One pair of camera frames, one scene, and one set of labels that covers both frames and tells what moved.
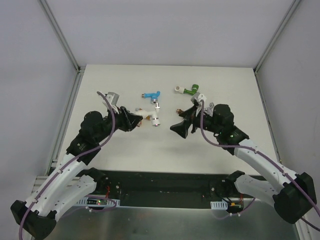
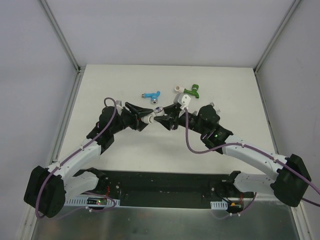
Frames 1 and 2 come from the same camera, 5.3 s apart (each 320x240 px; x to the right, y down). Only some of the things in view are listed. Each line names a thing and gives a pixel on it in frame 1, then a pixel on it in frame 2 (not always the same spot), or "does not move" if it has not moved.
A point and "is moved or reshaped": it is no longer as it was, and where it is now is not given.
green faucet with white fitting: x=195 y=89 does not move
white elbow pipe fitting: x=143 y=113 is moved or reshaped
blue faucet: x=153 y=96 does not move
